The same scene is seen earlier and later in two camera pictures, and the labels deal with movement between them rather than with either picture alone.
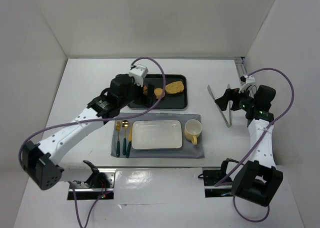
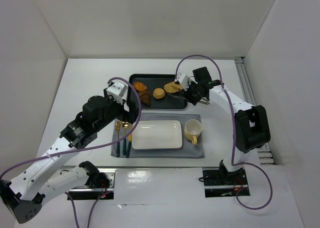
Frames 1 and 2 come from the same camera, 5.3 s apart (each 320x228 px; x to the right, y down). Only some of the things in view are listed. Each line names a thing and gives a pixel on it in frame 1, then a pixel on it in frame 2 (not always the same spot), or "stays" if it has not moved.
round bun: (158, 92) stays
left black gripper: (141, 91) to (128, 107)
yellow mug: (193, 128) stays
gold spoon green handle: (125, 124) stays
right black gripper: (231, 97) to (191, 95)
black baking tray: (177, 101) stays
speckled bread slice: (175, 87) stays
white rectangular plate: (157, 134) stays
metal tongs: (230, 106) to (183, 100)
